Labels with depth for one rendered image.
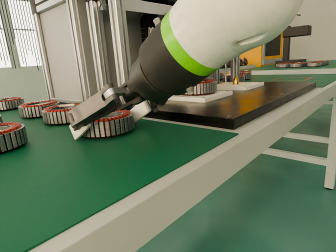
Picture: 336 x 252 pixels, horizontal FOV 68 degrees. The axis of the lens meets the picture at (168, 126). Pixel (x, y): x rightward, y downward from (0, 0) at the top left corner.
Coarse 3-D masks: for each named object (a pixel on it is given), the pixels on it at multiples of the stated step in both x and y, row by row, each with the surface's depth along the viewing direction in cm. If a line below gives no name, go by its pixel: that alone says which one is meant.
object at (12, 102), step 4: (0, 100) 87; (4, 100) 87; (8, 100) 88; (12, 100) 88; (16, 100) 89; (20, 100) 91; (0, 104) 86; (4, 104) 87; (8, 104) 88; (12, 104) 88; (16, 104) 89; (0, 108) 87; (4, 108) 87; (8, 108) 88; (12, 108) 89; (16, 108) 90
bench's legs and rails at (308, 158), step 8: (328, 144) 155; (264, 152) 185; (272, 152) 181; (280, 152) 177; (288, 152) 174; (328, 152) 156; (304, 160) 167; (312, 160) 164; (320, 160) 161; (328, 160) 157; (328, 168) 158; (328, 176) 159; (328, 184) 160
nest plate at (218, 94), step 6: (222, 90) 76; (228, 90) 75; (174, 96) 71; (180, 96) 70; (186, 96) 69; (192, 96) 68; (198, 96) 67; (204, 96) 66; (210, 96) 66; (216, 96) 68; (222, 96) 70; (204, 102) 64
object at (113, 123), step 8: (112, 112) 53; (120, 112) 52; (128, 112) 49; (96, 120) 45; (104, 120) 45; (112, 120) 45; (120, 120) 46; (128, 120) 48; (88, 128) 45; (96, 128) 45; (104, 128) 46; (112, 128) 45; (120, 128) 46; (128, 128) 48; (88, 136) 46; (96, 136) 45; (104, 136) 46; (112, 136) 46
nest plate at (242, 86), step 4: (220, 84) 93; (224, 84) 92; (228, 84) 91; (232, 84) 90; (236, 84) 89; (240, 84) 89; (244, 84) 88; (248, 84) 87; (252, 84) 86; (256, 84) 87; (260, 84) 90; (220, 88) 87; (224, 88) 86; (228, 88) 85; (232, 88) 84; (236, 88) 83; (240, 88) 82; (244, 88) 81; (248, 88) 82
